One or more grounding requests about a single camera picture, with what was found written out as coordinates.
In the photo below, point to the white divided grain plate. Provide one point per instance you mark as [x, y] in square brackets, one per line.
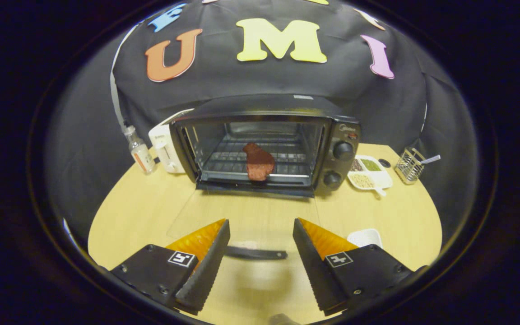
[377, 178]

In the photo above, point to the red raw meat piece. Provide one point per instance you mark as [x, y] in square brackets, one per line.
[259, 164]

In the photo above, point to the small clear bottle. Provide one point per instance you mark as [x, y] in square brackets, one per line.
[142, 155]

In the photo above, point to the white pop-up toaster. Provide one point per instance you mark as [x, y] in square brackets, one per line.
[163, 144]

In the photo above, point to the black table grommet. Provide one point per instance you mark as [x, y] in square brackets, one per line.
[384, 162]

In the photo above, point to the small white rectangular tray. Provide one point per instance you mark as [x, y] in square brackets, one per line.
[366, 237]

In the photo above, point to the clear utensil holder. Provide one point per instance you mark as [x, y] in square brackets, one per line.
[409, 169]

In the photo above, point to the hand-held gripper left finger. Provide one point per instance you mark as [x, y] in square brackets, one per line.
[206, 268]

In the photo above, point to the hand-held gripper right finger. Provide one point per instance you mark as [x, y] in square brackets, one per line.
[316, 266]

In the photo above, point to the black toaster oven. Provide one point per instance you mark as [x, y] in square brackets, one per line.
[343, 150]

